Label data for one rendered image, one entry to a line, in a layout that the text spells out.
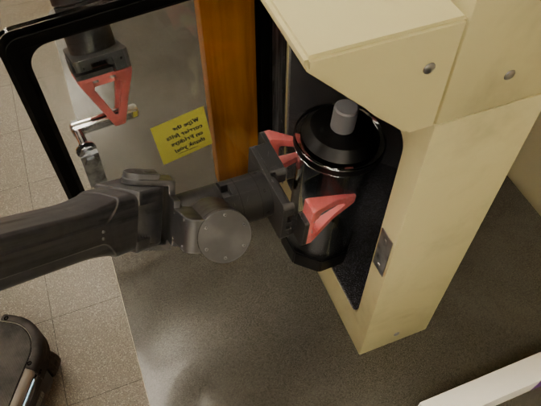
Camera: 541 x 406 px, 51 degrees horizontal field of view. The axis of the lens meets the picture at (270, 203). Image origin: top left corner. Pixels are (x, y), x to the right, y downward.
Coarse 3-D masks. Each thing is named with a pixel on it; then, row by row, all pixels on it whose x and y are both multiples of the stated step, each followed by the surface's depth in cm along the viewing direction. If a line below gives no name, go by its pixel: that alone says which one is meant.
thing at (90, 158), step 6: (84, 150) 70; (90, 150) 70; (96, 150) 69; (84, 156) 69; (90, 156) 69; (96, 156) 70; (84, 162) 69; (90, 162) 69; (96, 162) 70; (90, 168) 71; (96, 168) 71; (102, 168) 72; (90, 174) 71; (96, 174) 72; (102, 174) 72; (90, 180) 72; (96, 180) 73; (102, 180) 73
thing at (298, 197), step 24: (384, 144) 65; (312, 168) 64; (336, 168) 62; (360, 168) 63; (312, 192) 68; (336, 192) 67; (360, 192) 69; (336, 216) 71; (312, 240) 75; (336, 240) 76
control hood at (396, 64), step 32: (288, 0) 37; (320, 0) 37; (352, 0) 37; (384, 0) 37; (416, 0) 37; (448, 0) 37; (288, 32) 36; (320, 32) 35; (352, 32) 35; (384, 32) 35; (416, 32) 36; (448, 32) 36; (320, 64) 34; (352, 64) 35; (384, 64) 37; (416, 64) 38; (448, 64) 39; (352, 96) 38; (384, 96) 39; (416, 96) 40; (416, 128) 43
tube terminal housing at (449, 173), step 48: (480, 0) 35; (528, 0) 37; (288, 48) 71; (480, 48) 39; (528, 48) 41; (480, 96) 43; (528, 96) 46; (432, 144) 46; (480, 144) 49; (288, 192) 92; (432, 192) 52; (480, 192) 56; (432, 240) 61; (336, 288) 83; (384, 288) 66; (432, 288) 72; (384, 336) 80
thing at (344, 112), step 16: (320, 112) 66; (336, 112) 62; (352, 112) 62; (304, 128) 65; (320, 128) 64; (336, 128) 63; (352, 128) 63; (368, 128) 65; (320, 144) 63; (336, 144) 63; (352, 144) 63; (368, 144) 63; (336, 160) 63; (352, 160) 63
